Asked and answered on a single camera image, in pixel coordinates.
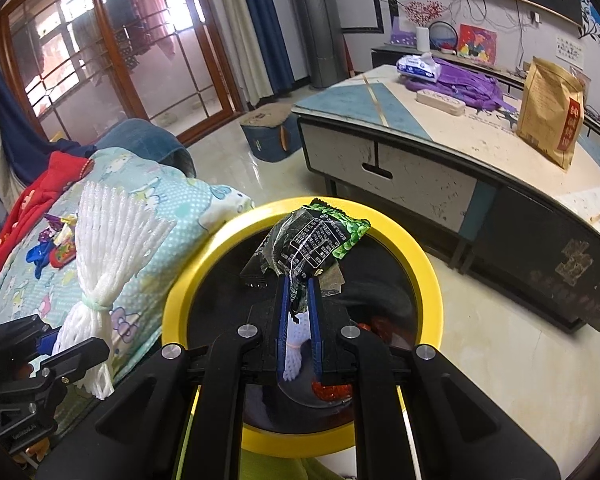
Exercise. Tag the purple backpack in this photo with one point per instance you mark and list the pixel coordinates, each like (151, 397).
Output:
(472, 85)

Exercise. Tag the yellow snack packet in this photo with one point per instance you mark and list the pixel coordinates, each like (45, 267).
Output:
(66, 234)

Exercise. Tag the blue curtain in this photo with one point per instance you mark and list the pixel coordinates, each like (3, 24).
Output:
(7, 135)
(267, 25)

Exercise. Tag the blue storage stool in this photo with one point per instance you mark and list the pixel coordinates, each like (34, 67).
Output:
(270, 130)

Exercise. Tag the round table mirror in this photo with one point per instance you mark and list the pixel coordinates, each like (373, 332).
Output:
(445, 37)

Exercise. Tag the large white foam fruit net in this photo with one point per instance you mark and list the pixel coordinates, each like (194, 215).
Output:
(110, 240)

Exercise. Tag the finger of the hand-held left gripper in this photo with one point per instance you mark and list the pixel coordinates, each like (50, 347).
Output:
(47, 344)
(77, 360)

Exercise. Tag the blue grey cushion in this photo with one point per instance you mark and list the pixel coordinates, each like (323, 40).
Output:
(145, 145)

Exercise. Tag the small white foam fruit net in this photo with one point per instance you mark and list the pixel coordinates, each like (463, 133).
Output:
(295, 345)

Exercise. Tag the colourful painting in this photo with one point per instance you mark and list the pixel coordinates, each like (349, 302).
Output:
(476, 44)

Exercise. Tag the white vase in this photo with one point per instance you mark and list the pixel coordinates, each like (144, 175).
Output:
(423, 39)

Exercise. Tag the blue purple foil wrapper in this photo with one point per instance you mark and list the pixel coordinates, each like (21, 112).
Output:
(39, 257)

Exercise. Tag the grey standing air conditioner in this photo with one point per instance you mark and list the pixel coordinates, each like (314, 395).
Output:
(322, 25)

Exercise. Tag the person's green clothing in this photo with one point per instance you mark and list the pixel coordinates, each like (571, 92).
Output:
(290, 470)

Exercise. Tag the dark green snack packet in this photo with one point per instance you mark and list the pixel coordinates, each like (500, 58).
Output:
(315, 240)

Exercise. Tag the white power strip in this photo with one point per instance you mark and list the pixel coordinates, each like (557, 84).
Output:
(441, 101)

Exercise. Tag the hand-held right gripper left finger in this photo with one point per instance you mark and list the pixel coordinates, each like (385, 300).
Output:
(281, 325)

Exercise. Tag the white paper wall note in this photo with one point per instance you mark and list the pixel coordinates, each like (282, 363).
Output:
(570, 51)

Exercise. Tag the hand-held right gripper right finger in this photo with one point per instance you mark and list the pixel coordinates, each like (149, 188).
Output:
(316, 330)

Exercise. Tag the white blue coffee table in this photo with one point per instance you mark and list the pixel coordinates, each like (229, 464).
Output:
(430, 170)

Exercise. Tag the red plastic bag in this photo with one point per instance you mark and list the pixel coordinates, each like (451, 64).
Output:
(330, 392)

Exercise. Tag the wooden frame glass sliding door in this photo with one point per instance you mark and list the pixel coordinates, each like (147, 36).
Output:
(130, 60)

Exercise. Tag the red green candy tube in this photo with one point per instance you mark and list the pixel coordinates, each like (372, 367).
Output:
(62, 255)

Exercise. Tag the white blue tissue pack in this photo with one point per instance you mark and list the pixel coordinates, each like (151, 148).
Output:
(419, 66)

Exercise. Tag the red flower print blanket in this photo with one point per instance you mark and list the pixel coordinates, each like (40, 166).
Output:
(40, 195)

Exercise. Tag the yellow round trash bin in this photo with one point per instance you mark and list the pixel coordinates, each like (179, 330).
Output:
(190, 280)

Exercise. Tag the brown paper bag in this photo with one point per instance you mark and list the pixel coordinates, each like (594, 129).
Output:
(547, 110)

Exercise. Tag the purple box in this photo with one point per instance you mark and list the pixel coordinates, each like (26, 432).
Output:
(404, 32)

